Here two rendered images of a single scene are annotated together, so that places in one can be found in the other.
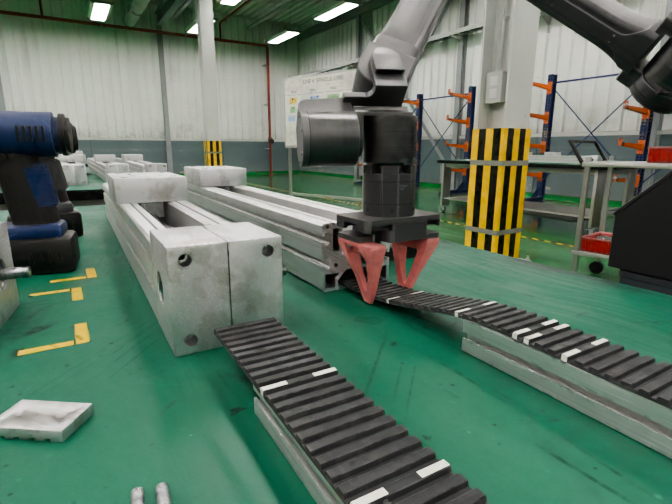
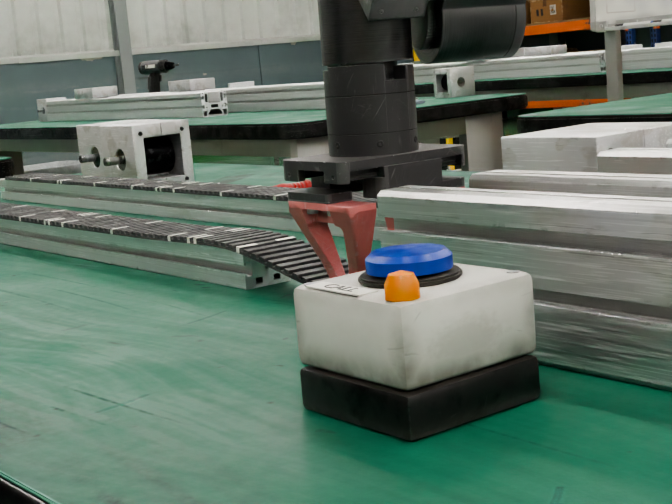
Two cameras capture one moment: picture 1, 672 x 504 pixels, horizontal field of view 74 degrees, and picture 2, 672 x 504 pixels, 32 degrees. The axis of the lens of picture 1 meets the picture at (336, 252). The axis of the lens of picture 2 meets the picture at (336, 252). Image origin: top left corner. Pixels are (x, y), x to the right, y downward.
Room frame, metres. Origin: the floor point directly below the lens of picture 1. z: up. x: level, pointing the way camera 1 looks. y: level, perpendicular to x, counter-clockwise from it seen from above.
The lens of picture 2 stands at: (1.24, -0.17, 0.94)
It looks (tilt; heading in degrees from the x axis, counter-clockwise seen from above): 9 degrees down; 174
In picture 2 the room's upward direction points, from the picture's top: 5 degrees counter-clockwise
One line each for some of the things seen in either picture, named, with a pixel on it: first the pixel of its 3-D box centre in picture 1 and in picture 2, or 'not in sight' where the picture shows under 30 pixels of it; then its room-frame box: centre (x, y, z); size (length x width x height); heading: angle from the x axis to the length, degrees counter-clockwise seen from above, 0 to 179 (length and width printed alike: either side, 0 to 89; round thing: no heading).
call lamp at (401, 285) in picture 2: not in sight; (401, 283); (0.75, -0.09, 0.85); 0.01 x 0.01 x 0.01
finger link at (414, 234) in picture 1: (396, 258); (364, 237); (0.50, -0.07, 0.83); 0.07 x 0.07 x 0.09; 30
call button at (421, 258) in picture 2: not in sight; (409, 269); (0.71, -0.08, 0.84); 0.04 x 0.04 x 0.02
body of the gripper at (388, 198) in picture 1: (388, 197); (371, 122); (0.49, -0.06, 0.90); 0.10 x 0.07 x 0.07; 120
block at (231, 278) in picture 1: (228, 279); (586, 196); (0.41, 0.10, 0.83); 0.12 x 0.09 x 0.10; 120
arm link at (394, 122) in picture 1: (384, 140); (374, 24); (0.49, -0.05, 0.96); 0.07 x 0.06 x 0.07; 102
